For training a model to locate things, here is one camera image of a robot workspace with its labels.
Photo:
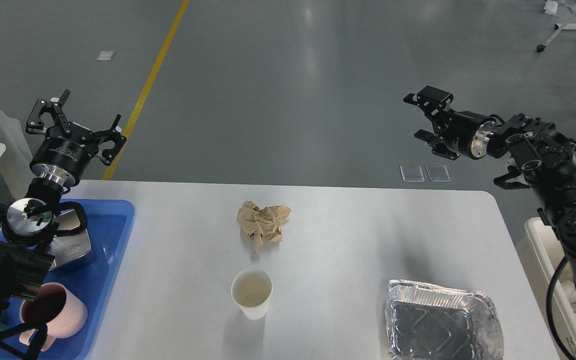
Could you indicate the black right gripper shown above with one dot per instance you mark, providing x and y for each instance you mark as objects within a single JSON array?
[{"x": 466, "y": 133}]

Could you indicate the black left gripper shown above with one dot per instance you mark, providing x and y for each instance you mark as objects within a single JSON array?
[{"x": 68, "y": 149}]

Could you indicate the square stainless steel container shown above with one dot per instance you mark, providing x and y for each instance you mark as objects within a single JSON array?
[{"x": 71, "y": 252}]

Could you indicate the pink mug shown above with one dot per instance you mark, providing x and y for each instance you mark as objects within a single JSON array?
[{"x": 63, "y": 313}]

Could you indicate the aluminium foil tray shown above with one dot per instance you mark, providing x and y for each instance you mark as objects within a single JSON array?
[{"x": 431, "y": 322}]

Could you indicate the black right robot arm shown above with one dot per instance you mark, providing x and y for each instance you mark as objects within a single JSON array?
[{"x": 541, "y": 159}]

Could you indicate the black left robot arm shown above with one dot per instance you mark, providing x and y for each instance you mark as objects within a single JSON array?
[{"x": 29, "y": 225}]

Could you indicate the person in black sweater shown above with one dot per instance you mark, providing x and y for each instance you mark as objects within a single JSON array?
[{"x": 15, "y": 161}]

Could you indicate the blue plastic tray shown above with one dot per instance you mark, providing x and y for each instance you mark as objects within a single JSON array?
[{"x": 109, "y": 225}]

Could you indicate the white waste bin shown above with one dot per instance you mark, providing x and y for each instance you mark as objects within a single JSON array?
[{"x": 540, "y": 252}]

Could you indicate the crumpled brown paper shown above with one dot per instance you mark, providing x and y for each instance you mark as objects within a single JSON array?
[{"x": 262, "y": 225}]

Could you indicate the white paper cup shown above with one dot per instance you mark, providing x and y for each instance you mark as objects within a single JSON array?
[{"x": 251, "y": 290}]

